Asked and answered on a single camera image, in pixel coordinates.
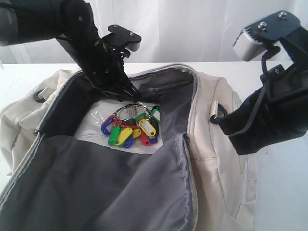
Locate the clear plastic-wrapped white package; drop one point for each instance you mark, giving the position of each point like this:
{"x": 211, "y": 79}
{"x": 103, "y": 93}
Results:
{"x": 90, "y": 127}

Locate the cream white duffel bag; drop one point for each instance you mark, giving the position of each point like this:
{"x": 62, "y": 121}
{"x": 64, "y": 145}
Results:
{"x": 66, "y": 176}

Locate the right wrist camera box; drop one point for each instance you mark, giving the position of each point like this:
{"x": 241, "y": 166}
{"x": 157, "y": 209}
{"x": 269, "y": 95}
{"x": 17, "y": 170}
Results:
{"x": 258, "y": 35}

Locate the colourful key tag bunch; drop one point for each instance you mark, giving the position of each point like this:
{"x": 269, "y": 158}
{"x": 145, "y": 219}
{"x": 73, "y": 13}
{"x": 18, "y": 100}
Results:
{"x": 131, "y": 122}

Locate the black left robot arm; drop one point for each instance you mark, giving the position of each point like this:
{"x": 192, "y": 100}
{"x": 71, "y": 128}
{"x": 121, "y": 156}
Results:
{"x": 71, "y": 23}

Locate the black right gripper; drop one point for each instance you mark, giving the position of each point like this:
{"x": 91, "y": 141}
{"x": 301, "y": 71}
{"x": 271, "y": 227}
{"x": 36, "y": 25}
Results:
{"x": 280, "y": 110}

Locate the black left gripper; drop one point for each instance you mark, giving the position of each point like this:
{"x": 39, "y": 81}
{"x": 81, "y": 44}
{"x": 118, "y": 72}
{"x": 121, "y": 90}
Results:
{"x": 88, "y": 52}

